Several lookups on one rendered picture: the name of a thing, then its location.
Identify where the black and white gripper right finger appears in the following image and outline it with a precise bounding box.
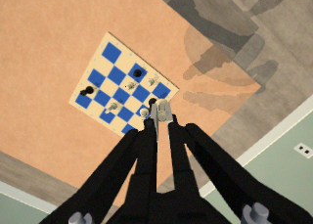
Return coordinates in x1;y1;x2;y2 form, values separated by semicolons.
165;102;313;224

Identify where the white pawn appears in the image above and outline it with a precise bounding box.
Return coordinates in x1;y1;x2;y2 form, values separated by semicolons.
147;78;154;86
126;82;134;90

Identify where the blue and cream chessboard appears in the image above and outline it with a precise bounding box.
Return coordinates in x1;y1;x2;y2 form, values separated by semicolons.
68;32;179;137

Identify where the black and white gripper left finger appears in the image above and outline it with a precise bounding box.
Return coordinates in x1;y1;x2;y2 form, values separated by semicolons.
39;104;158;224

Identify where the white knight chess piece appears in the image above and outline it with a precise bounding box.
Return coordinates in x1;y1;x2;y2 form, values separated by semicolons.
105;103;116;113

